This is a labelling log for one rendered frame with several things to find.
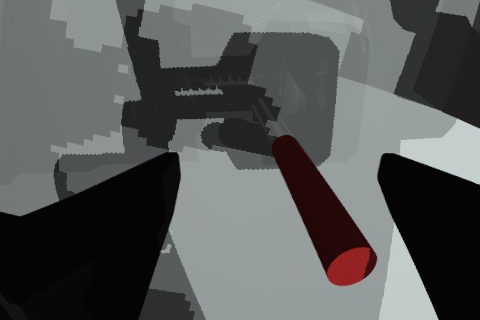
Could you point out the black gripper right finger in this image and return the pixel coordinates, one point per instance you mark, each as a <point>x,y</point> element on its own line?
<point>438,216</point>

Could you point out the dark red peg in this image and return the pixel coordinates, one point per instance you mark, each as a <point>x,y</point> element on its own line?
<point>343,251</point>

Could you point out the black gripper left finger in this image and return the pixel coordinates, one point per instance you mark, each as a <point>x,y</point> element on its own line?
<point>90,256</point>

